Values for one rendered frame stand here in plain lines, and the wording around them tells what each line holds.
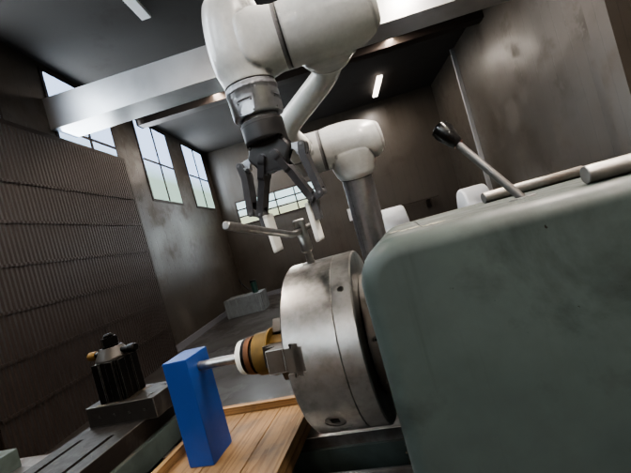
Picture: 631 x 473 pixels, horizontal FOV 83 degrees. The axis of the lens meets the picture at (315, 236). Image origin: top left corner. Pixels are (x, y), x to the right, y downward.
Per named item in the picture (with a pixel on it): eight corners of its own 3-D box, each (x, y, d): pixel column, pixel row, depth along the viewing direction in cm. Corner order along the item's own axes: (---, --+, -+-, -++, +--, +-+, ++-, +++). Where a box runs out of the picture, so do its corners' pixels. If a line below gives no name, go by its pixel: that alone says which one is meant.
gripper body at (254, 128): (229, 126, 60) (245, 179, 61) (272, 107, 57) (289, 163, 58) (250, 129, 67) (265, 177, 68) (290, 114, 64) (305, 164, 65)
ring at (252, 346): (289, 319, 76) (252, 328, 78) (274, 332, 67) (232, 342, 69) (301, 360, 76) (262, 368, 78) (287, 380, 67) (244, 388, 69)
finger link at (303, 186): (277, 154, 64) (282, 148, 64) (315, 202, 64) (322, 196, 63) (268, 153, 61) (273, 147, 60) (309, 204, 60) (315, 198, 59)
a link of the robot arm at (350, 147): (368, 320, 144) (423, 307, 141) (374, 344, 128) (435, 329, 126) (314, 129, 121) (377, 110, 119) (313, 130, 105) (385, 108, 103)
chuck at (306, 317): (381, 367, 85) (344, 241, 82) (376, 473, 54) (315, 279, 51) (346, 373, 87) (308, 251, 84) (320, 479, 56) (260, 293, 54)
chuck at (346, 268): (396, 365, 84) (359, 237, 81) (398, 471, 53) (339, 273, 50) (381, 367, 85) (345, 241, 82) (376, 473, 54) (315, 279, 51)
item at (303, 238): (312, 276, 69) (294, 220, 68) (322, 274, 69) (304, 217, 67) (308, 280, 67) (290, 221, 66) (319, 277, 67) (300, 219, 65)
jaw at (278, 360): (320, 329, 67) (300, 342, 56) (326, 357, 66) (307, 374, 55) (268, 341, 70) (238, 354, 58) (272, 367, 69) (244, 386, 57)
